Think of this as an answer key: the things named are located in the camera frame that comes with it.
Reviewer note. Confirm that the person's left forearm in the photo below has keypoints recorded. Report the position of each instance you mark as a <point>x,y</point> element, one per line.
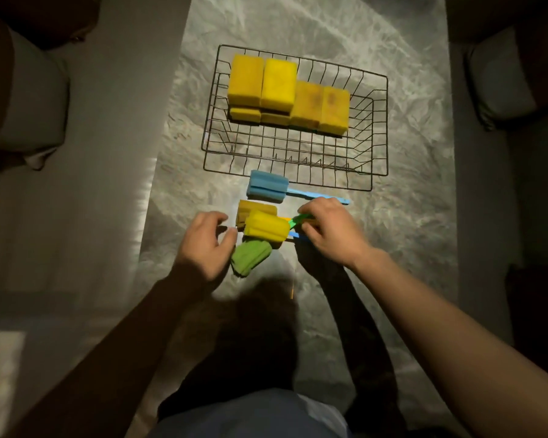
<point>118,360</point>

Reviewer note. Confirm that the person's left hand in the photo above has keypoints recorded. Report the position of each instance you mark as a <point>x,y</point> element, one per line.
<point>201,250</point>

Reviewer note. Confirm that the stack of yellow sponges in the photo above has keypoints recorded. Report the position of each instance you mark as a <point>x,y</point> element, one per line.
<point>278,86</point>

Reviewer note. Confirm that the person's left thumb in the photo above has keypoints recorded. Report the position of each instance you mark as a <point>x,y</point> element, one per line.
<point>227,244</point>

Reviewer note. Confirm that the person's right thumb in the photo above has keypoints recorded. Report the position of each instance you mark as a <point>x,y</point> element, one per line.
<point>311,236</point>

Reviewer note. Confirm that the brown chair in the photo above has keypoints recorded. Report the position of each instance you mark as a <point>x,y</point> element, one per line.
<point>541,63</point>
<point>0,86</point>

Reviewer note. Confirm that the person's right hand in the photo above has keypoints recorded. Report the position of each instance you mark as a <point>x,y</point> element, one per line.
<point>338,237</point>

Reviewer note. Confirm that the person's light blue shirt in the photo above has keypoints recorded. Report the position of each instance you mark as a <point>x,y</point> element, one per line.
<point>251,417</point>

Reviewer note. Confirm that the person's right forearm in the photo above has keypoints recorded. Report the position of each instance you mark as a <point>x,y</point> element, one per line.
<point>447,346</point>

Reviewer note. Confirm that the white seat cushion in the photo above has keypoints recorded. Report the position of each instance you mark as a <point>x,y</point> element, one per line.
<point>36,95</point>
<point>500,82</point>

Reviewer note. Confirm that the orange sponge brush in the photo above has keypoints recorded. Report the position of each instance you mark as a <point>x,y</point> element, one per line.
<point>251,208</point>

